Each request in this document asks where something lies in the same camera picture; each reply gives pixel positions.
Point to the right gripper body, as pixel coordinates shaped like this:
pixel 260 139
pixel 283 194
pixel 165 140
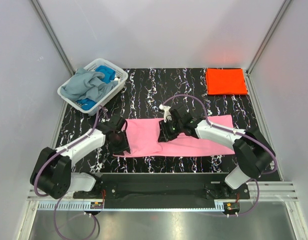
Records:
pixel 170 129

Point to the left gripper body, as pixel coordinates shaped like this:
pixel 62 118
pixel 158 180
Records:
pixel 121 143

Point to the pink t-shirt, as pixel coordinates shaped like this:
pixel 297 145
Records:
pixel 148 137

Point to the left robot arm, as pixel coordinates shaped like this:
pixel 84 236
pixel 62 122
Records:
pixel 53 173

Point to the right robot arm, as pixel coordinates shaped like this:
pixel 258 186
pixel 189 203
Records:
pixel 252 151

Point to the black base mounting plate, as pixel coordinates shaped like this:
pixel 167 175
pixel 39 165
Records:
pixel 166 189

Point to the folded orange t-shirt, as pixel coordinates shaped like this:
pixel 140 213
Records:
pixel 225 82

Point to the grey t-shirt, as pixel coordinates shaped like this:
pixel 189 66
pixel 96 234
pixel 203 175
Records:
pixel 82 83

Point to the blue t-shirt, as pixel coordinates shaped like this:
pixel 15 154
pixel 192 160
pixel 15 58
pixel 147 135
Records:
pixel 108 83

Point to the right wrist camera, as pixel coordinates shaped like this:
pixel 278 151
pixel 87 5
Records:
pixel 166 112

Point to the right aluminium frame post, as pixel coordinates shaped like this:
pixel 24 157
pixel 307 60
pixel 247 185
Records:
pixel 269 34

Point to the aluminium frame post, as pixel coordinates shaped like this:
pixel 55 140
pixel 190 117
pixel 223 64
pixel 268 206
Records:
pixel 269 34
pixel 52 35

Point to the white slotted cable duct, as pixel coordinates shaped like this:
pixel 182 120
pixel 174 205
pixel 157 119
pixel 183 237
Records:
pixel 92 206

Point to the left aluminium frame post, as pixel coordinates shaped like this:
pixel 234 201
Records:
pixel 52 35

